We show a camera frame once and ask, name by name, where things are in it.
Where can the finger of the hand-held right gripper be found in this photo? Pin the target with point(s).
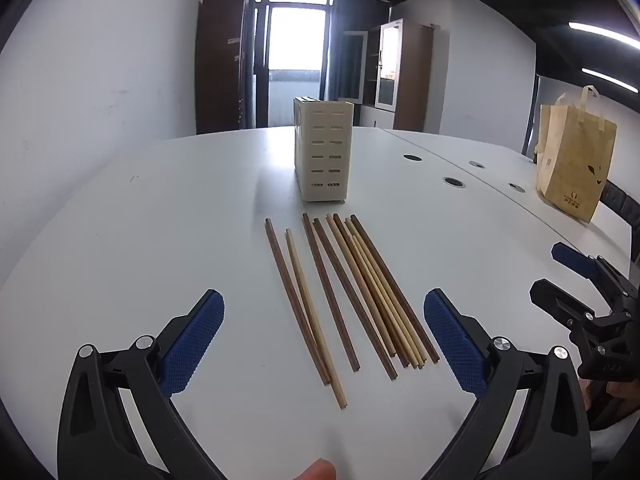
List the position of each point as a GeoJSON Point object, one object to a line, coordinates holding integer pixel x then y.
{"type": "Point", "coordinates": [552, 295]}
{"type": "Point", "coordinates": [570, 255]}

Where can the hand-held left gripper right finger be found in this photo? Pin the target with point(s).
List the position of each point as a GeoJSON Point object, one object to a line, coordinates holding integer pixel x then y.
{"type": "Point", "coordinates": [452, 340]}

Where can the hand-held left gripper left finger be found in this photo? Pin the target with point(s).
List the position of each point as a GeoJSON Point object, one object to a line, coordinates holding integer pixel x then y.
{"type": "Point", "coordinates": [195, 345]}

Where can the light bamboo chopstick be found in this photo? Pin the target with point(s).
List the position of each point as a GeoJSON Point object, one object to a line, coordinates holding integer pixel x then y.
{"type": "Point", "coordinates": [316, 320]}
{"type": "Point", "coordinates": [394, 310]}
{"type": "Point", "coordinates": [351, 260]}
{"type": "Point", "coordinates": [387, 310]}

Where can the dark wooden chopstick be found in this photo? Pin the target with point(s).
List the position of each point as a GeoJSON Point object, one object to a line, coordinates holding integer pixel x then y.
{"type": "Point", "coordinates": [348, 240]}
{"type": "Point", "coordinates": [355, 300]}
{"type": "Point", "coordinates": [330, 290]}
{"type": "Point", "coordinates": [393, 285]}
{"type": "Point", "coordinates": [297, 300]}

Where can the cream plastic utensil holder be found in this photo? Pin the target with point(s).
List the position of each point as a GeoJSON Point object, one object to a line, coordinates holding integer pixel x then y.
{"type": "Point", "coordinates": [325, 150]}

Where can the person's right hand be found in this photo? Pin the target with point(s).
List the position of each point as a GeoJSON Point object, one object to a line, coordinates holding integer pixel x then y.
{"type": "Point", "coordinates": [622, 392]}

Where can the person's left hand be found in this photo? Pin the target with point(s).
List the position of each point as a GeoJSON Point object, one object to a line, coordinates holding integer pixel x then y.
{"type": "Point", "coordinates": [315, 472]}

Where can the black chair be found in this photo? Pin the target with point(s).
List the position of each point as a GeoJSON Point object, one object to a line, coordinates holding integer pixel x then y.
{"type": "Point", "coordinates": [622, 205]}

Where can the brown paper bag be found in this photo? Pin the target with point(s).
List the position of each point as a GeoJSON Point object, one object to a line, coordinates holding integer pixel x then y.
{"type": "Point", "coordinates": [575, 160]}

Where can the ceiling light strip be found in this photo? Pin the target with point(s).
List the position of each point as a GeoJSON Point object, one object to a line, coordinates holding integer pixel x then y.
{"type": "Point", "coordinates": [610, 78]}
{"type": "Point", "coordinates": [600, 30]}

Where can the brown glass door cabinet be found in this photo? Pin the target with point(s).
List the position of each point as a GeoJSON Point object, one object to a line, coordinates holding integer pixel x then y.
{"type": "Point", "coordinates": [415, 75]}

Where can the dark brown wardrobe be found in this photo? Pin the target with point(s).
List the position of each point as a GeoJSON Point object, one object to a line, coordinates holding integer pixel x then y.
{"type": "Point", "coordinates": [220, 60]}

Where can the glass balcony door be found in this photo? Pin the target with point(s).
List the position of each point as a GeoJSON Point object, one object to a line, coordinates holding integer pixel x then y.
{"type": "Point", "coordinates": [295, 40]}

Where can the dark blue curtain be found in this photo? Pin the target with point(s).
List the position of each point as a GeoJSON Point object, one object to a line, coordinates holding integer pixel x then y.
{"type": "Point", "coordinates": [360, 10]}

